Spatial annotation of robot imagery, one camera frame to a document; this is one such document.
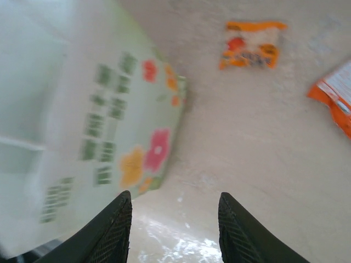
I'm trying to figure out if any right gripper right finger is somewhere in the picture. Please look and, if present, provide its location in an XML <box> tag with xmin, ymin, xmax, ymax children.
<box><xmin>218</xmin><ymin>191</ymin><xmax>310</xmax><ymax>263</ymax></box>

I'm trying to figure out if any orange and white snack packet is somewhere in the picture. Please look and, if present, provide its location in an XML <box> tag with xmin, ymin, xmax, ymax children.
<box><xmin>306</xmin><ymin>59</ymin><xmax>351</xmax><ymax>140</ymax></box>

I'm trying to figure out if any small orange snack packet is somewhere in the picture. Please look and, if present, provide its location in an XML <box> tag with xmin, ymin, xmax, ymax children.
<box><xmin>218</xmin><ymin>21</ymin><xmax>288</xmax><ymax>71</ymax></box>

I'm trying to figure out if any white paper bag with handles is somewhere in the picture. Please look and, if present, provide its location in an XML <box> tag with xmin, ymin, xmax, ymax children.
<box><xmin>0</xmin><ymin>0</ymin><xmax>190</xmax><ymax>258</ymax></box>

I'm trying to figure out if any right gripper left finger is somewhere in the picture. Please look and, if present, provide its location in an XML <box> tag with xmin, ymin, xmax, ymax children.
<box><xmin>35</xmin><ymin>190</ymin><xmax>133</xmax><ymax>263</ymax></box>

